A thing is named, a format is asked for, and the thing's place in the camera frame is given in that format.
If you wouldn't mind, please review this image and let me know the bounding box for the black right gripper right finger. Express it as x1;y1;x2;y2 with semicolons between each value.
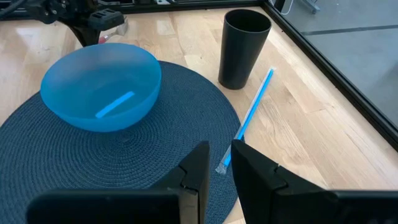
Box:
230;139;398;224

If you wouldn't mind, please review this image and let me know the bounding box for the tall black cup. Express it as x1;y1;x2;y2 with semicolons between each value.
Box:
218;8;272;91

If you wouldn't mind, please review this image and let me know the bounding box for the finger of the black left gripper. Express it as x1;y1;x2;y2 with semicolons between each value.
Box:
69;26;102;48

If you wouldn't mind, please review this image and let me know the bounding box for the short blue strip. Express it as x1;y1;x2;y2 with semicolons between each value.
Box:
95;91;136;119

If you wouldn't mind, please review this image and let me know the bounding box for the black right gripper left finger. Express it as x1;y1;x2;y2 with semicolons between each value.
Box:
26;141;211;224

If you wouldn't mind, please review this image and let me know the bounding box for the blue straw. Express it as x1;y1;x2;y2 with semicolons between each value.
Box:
215;66;277;175

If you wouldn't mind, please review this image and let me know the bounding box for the translucent blue plastic bowl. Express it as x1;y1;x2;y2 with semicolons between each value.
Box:
40;42;163;133

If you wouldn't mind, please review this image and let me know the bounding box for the round dark woven placemat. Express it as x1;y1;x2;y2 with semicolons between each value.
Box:
0;60;245;224

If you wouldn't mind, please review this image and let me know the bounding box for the grey furniture foot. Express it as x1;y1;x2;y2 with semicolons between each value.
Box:
300;0;322;15

